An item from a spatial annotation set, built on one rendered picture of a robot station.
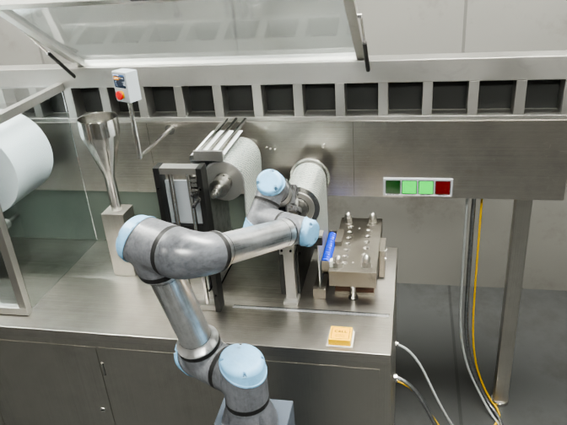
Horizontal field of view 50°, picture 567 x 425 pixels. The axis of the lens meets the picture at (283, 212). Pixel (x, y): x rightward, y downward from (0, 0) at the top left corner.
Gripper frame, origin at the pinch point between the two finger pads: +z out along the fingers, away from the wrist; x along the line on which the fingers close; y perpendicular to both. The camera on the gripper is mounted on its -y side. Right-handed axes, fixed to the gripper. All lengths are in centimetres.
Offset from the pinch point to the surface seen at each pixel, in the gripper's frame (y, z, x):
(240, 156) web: 20.5, -0.3, 18.9
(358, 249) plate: -5.7, 25.2, -20.2
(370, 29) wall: 123, 98, -16
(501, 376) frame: -48, 108, -81
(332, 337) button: -37.9, 3.1, -15.4
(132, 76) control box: 39, -24, 50
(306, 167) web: 21.0, 13.1, -1.7
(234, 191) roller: 7.9, -0.3, 19.8
